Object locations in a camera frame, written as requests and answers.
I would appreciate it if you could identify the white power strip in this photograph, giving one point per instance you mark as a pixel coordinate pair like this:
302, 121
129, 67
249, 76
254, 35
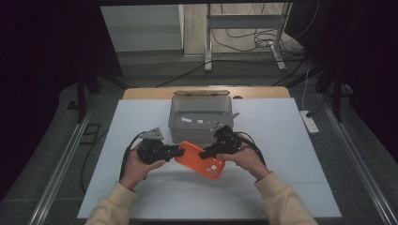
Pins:
309, 123

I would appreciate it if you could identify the black stand leg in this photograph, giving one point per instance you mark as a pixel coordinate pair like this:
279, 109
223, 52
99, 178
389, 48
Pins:
337, 97
82, 97

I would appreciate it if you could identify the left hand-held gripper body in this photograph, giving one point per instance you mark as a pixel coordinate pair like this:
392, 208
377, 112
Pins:
153, 151

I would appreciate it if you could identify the person's left hand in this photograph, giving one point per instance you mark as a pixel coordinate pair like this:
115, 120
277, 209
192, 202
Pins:
134, 172

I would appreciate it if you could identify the white cabinet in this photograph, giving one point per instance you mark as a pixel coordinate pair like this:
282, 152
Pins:
140, 28

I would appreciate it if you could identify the grey metal stand frame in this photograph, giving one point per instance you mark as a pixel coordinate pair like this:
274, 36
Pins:
244, 21

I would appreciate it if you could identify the aluminium floor rail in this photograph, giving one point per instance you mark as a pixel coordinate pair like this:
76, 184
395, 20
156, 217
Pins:
359, 156
62, 165

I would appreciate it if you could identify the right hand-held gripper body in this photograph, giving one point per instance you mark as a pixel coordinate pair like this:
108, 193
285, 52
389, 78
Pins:
228, 140

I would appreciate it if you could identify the person's right hand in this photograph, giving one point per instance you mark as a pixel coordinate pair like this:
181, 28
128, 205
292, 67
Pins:
247, 161

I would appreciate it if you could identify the grey transparent storage box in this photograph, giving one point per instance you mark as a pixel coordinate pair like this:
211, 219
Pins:
194, 109

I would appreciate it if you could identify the orange phone case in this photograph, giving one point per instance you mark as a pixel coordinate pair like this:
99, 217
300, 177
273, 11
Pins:
195, 164

